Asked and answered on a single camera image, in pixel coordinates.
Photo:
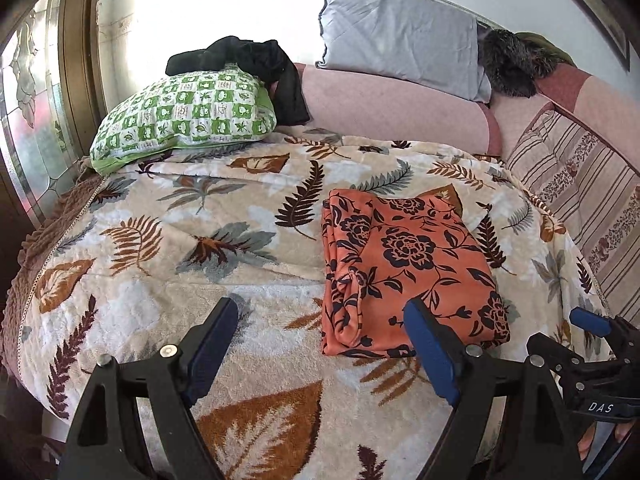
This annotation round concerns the leaf print fleece blanket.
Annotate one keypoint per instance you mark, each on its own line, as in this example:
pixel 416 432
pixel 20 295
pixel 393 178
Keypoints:
pixel 200 260

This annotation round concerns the stained glass window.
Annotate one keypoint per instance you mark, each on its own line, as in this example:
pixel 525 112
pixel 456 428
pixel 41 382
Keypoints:
pixel 35 110

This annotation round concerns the dark furry cushion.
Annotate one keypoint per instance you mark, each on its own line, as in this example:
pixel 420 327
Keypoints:
pixel 510 60

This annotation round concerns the orange floral shirt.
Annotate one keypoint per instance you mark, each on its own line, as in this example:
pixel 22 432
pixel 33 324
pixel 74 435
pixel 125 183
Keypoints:
pixel 400 260

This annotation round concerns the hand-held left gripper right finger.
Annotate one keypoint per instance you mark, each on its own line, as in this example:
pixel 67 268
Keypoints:
pixel 432 355

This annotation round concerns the striped pink cushion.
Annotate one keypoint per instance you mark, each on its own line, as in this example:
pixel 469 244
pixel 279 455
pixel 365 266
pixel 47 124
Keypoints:
pixel 580 185

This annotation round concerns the person's right hand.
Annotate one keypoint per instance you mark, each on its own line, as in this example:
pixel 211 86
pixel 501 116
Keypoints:
pixel 587 442

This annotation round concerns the black garment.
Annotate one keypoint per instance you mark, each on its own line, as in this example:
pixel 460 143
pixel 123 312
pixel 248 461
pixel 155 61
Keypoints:
pixel 255 57

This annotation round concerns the pink padded sofa back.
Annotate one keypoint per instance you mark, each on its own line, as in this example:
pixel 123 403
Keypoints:
pixel 600 105

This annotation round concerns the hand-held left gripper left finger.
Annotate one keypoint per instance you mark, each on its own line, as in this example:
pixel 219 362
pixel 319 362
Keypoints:
pixel 210 355

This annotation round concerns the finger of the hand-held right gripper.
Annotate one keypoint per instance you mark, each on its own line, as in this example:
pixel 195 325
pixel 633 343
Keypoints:
pixel 592 319
pixel 560 360

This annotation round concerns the brown wooden window frame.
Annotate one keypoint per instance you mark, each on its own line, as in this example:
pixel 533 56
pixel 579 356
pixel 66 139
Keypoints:
pixel 82 60

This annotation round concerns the grey pillow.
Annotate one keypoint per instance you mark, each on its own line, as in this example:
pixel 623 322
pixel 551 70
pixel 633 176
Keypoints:
pixel 400 30

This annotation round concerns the brown ruffled bedspread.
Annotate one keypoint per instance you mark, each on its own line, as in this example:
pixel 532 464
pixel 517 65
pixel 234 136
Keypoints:
pixel 50 220

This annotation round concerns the pink bolster cushion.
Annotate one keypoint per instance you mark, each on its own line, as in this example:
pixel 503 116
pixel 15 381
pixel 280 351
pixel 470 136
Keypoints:
pixel 390 110

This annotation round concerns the green checked pillow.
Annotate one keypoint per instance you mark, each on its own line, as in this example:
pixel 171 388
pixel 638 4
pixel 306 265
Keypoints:
pixel 185 110

